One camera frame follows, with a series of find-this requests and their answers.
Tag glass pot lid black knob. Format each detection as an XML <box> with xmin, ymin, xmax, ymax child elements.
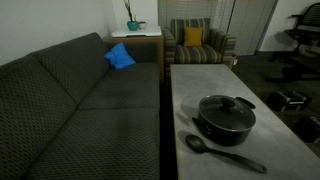
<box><xmin>199</xmin><ymin>95</ymin><xmax>256</xmax><ymax>132</ymax></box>

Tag teal plant pot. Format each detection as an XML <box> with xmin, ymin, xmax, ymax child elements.
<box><xmin>127</xmin><ymin>21</ymin><xmax>139</xmax><ymax>31</ymax></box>

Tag black cooking pot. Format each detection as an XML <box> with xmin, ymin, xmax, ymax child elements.
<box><xmin>192</xmin><ymin>110</ymin><xmax>253</xmax><ymax>146</ymax></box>

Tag blue throw pillow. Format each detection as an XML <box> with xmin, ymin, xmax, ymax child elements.
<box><xmin>104</xmin><ymin>42</ymin><xmax>135</xmax><ymax>70</ymax></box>

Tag striped armchair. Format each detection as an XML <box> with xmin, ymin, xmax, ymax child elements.
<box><xmin>163</xmin><ymin>18</ymin><xmax>236</xmax><ymax>73</ymax></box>

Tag wooden side table white top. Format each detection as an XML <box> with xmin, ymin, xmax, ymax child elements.
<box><xmin>111</xmin><ymin>26</ymin><xmax>164</xmax><ymax>82</ymax></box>

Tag yellow cushion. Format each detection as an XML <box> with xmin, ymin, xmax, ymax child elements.
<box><xmin>184</xmin><ymin>27</ymin><xmax>203</xmax><ymax>46</ymax></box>

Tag black plastic spoon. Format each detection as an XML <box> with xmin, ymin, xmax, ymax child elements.
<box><xmin>185</xmin><ymin>135</ymin><xmax>267</xmax><ymax>174</ymax></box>

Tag dark grey fabric sofa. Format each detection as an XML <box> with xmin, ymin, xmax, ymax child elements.
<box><xmin>0</xmin><ymin>33</ymin><xmax>160</xmax><ymax>180</ymax></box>

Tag window blinds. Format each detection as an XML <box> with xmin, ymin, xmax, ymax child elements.
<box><xmin>158</xmin><ymin>0</ymin><xmax>278</xmax><ymax>56</ymax></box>

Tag black case on floor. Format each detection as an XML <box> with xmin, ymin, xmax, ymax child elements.
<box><xmin>266</xmin><ymin>91</ymin><xmax>312</xmax><ymax>112</ymax></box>

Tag grey top coffee table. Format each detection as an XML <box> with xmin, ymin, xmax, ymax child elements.
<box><xmin>171</xmin><ymin>64</ymin><xmax>320</xmax><ymax>180</ymax></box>

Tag black case at right edge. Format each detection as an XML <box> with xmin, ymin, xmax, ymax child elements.
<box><xmin>293</xmin><ymin>116</ymin><xmax>320</xmax><ymax>143</ymax></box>

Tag black office chair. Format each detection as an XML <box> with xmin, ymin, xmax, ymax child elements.
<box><xmin>270</xmin><ymin>2</ymin><xmax>320</xmax><ymax>62</ymax></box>

